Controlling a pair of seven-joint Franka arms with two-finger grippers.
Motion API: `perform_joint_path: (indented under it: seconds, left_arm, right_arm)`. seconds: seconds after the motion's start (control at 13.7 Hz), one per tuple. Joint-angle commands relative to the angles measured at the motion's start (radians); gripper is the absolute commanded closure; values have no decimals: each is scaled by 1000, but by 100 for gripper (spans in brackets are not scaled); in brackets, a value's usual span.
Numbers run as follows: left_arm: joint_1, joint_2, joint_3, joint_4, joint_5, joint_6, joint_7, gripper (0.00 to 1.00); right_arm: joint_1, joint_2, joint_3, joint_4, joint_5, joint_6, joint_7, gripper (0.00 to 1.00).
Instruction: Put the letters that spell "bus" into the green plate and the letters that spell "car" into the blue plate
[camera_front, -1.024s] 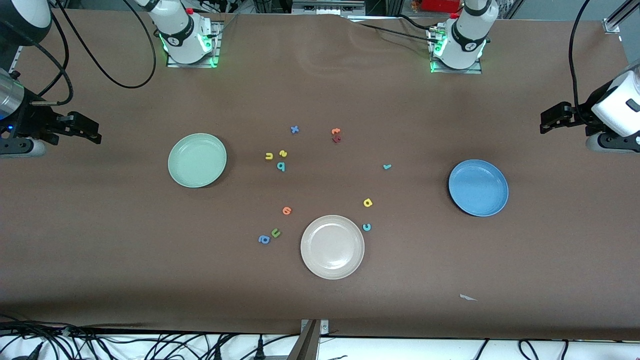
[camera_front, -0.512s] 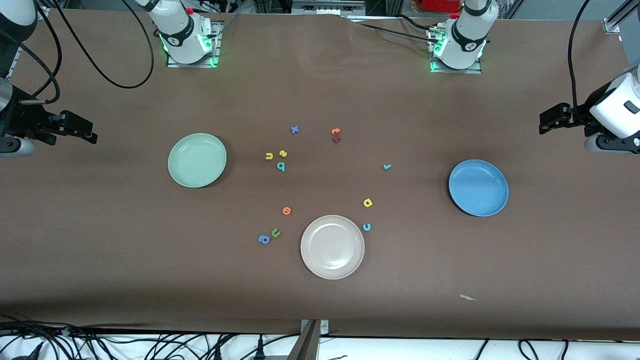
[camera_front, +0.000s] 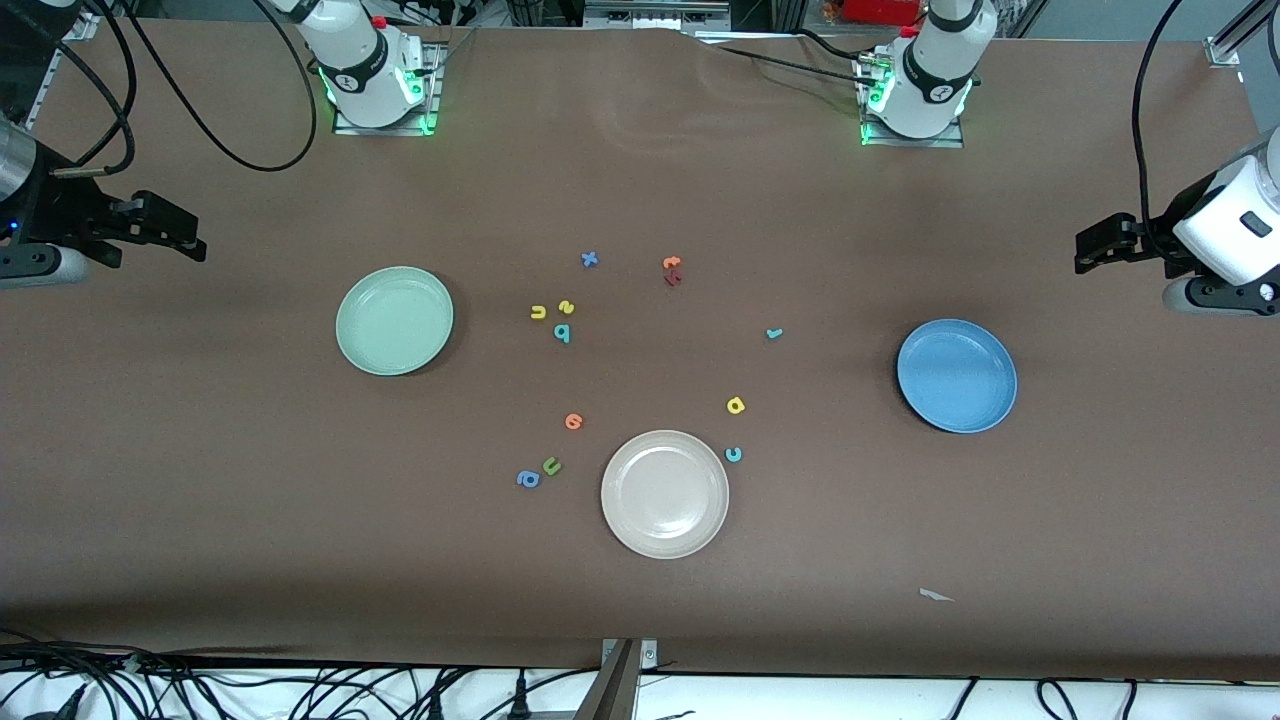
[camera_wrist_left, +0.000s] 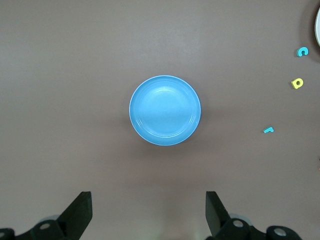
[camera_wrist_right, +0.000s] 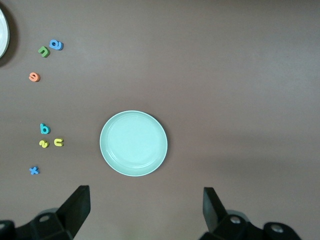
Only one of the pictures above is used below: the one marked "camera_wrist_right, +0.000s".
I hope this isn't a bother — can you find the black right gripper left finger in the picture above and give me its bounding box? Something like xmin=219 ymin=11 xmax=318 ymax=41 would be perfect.
xmin=0 ymin=185 xmax=91 ymax=240

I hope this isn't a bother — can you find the brown table cover sheet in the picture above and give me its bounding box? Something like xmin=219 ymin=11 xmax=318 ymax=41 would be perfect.
xmin=0 ymin=0 xmax=320 ymax=240

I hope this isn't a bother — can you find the green foam letter u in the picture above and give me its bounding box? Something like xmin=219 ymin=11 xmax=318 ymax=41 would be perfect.
xmin=37 ymin=46 xmax=51 ymax=58

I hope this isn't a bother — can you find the beige plate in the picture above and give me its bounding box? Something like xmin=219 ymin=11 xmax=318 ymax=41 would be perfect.
xmin=0 ymin=6 xmax=11 ymax=60

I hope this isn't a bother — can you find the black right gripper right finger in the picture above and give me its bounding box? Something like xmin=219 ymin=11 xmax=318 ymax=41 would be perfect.
xmin=198 ymin=186 xmax=301 ymax=240

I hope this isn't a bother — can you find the blue foam letter a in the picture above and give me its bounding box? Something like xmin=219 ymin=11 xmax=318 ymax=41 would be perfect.
xmin=49 ymin=39 xmax=64 ymax=51

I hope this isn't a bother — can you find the light green plate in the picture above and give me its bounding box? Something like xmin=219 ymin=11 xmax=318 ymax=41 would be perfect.
xmin=99 ymin=110 xmax=169 ymax=177

